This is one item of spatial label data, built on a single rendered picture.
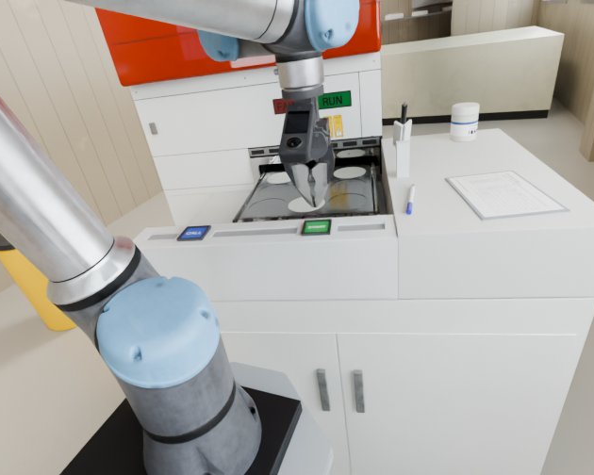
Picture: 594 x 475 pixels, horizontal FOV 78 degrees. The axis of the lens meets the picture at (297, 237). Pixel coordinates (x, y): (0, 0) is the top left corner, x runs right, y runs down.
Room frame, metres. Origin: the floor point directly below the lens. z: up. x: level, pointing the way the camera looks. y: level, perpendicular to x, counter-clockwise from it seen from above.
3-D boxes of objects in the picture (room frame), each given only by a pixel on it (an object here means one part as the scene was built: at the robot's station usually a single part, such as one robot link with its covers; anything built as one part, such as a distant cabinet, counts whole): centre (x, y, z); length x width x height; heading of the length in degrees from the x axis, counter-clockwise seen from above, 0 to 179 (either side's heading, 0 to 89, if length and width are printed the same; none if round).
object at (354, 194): (1.01, -0.06, 0.90); 0.34 x 0.34 x 0.01; 77
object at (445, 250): (0.83, -0.42, 0.89); 0.62 x 0.35 x 0.14; 167
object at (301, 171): (0.66, -0.03, 1.05); 0.06 x 0.03 x 0.09; 167
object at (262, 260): (0.67, 0.08, 0.89); 0.55 x 0.09 x 0.14; 77
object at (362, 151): (1.22, -0.09, 0.89); 0.44 x 0.02 x 0.10; 77
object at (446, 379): (0.89, -0.12, 0.41); 0.96 x 0.64 x 0.82; 77
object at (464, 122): (1.05, -0.52, 1.01); 0.07 x 0.07 x 0.10
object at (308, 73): (0.66, -0.04, 1.24); 0.08 x 0.08 x 0.05
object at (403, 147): (0.85, -0.28, 1.03); 0.06 x 0.04 x 0.13; 167
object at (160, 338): (0.32, 0.17, 1.01); 0.13 x 0.12 x 0.14; 39
